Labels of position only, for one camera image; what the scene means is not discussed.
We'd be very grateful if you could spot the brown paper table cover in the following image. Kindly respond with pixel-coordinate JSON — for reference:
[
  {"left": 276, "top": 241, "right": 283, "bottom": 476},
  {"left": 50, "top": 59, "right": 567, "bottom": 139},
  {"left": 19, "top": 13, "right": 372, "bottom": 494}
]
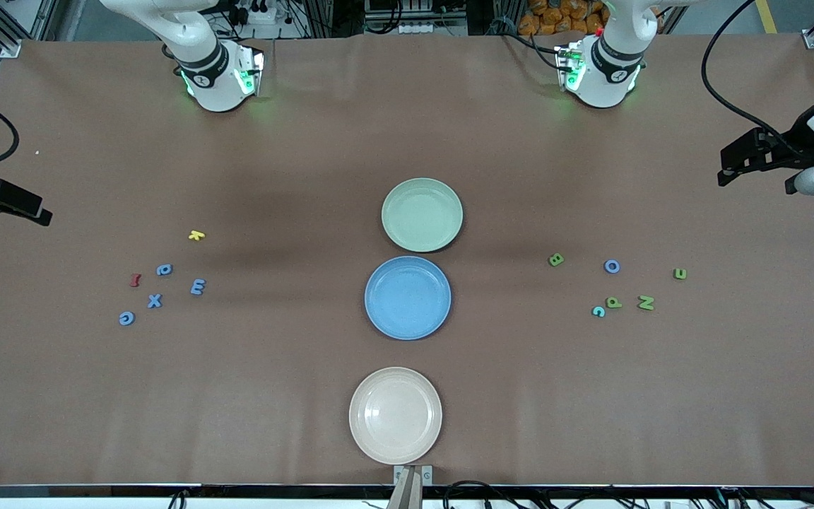
[{"left": 0, "top": 32, "right": 814, "bottom": 488}]

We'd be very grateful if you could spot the orange fruit pile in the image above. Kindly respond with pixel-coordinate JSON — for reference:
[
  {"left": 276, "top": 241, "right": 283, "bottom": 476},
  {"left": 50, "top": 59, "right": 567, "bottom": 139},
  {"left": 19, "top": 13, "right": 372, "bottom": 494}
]
[{"left": 518, "top": 0, "right": 609, "bottom": 36}]

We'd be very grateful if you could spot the beige plate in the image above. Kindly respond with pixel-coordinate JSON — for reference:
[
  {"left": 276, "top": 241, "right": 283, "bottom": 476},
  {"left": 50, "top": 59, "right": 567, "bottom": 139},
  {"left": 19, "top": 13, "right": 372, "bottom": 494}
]
[{"left": 348, "top": 366, "right": 443, "bottom": 466}]

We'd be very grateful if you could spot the white power strip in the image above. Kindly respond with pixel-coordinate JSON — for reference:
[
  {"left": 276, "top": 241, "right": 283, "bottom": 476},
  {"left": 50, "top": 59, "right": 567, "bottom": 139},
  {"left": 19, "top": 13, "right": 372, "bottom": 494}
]
[
  {"left": 227, "top": 0, "right": 281, "bottom": 26},
  {"left": 398, "top": 21, "right": 468, "bottom": 36}
]

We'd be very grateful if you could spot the blue plate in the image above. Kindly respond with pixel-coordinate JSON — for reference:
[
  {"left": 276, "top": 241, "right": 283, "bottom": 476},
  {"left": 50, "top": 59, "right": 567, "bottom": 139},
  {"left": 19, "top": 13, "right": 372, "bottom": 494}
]
[{"left": 364, "top": 255, "right": 452, "bottom": 341}]

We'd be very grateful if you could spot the green plate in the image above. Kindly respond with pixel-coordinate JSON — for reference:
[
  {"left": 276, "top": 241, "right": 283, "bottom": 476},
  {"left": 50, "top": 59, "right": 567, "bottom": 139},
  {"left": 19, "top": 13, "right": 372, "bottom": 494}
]
[{"left": 381, "top": 177, "right": 464, "bottom": 253}]

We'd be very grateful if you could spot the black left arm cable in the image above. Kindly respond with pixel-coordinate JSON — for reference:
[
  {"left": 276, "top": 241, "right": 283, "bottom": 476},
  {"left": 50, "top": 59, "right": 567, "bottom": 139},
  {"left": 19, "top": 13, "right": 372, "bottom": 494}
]
[{"left": 702, "top": 0, "right": 814, "bottom": 160}]

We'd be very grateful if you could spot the black base cable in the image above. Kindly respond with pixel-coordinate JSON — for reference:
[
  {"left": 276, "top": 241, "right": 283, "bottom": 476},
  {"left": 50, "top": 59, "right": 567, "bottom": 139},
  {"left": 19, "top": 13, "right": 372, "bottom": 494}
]
[
  {"left": 161, "top": 42, "right": 185, "bottom": 77},
  {"left": 499, "top": 28, "right": 565, "bottom": 71}
]

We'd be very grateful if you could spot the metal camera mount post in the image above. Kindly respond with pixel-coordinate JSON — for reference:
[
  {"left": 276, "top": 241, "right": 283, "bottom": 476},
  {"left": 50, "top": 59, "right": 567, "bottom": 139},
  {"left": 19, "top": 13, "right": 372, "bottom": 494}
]
[{"left": 386, "top": 464, "right": 434, "bottom": 509}]

